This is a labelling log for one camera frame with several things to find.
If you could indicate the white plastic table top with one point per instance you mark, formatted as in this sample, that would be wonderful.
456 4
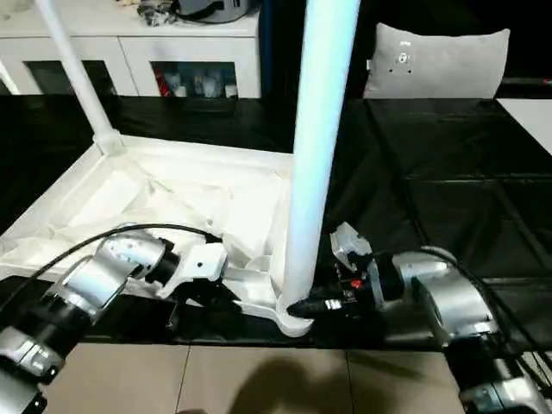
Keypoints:
172 185

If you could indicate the white plastic table leg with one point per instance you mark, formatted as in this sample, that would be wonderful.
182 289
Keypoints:
79 77
319 129

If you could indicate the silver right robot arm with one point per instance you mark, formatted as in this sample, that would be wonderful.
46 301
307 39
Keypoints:
453 302

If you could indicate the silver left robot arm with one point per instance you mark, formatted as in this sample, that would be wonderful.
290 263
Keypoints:
103 267

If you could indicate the black work mat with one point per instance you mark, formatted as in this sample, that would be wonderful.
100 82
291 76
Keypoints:
431 172

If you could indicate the small red bottle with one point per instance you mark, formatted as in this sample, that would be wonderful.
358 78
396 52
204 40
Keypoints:
163 82

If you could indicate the grey printed cushion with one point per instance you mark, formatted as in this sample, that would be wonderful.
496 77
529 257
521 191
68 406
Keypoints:
435 64

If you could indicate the flat white board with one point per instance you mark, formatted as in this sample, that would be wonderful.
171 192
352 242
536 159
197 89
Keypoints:
528 123

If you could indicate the black box with gold label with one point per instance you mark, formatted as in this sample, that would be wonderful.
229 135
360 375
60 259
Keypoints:
358 47

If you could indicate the white cabinet with glass doors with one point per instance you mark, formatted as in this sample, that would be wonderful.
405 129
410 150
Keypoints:
129 47

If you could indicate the black rod red band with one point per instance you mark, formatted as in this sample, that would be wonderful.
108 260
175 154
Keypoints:
526 81

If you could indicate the black tangled item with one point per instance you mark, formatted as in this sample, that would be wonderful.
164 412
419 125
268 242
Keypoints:
155 14

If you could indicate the beige spotted plush toy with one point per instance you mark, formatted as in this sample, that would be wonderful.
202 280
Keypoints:
126 2

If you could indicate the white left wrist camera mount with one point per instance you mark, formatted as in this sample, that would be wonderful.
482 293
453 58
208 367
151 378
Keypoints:
198 263

